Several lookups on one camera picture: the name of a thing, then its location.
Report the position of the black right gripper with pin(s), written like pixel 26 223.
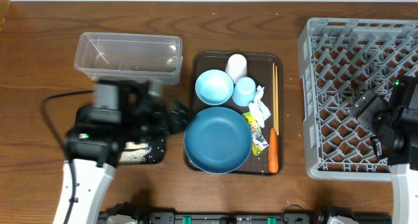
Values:
pixel 365 115

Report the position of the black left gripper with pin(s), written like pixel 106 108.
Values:
pixel 175 124

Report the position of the dark blue large bowl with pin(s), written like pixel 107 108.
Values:
pixel 218 140

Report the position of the light blue small bowl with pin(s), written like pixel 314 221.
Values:
pixel 214 87

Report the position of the pile of white rice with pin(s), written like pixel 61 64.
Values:
pixel 134 154

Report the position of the light blue plastic cup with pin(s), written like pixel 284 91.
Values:
pixel 244 91

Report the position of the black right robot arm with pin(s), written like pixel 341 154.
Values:
pixel 394 125

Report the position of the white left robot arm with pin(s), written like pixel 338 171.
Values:
pixel 84 184

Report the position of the grey dishwasher rack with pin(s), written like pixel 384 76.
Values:
pixel 338 60

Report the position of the pink plastic cup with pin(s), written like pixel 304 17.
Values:
pixel 236 67

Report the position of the crumpled white tissue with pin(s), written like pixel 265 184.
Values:
pixel 258 109

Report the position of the brown serving tray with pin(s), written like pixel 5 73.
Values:
pixel 260 70

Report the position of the green foil snack wrapper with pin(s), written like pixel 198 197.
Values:
pixel 258 141

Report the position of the black plastic tray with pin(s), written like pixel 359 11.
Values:
pixel 156 152

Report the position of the left wooden chopstick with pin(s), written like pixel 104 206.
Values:
pixel 274 96

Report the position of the wooden chopstick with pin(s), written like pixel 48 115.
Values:
pixel 277 100
pixel 274 96

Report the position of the clear plastic container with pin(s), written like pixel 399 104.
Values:
pixel 137 57

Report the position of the orange carrot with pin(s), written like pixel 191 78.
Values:
pixel 273 163

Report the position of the right wooden chopstick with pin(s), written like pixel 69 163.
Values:
pixel 277 100

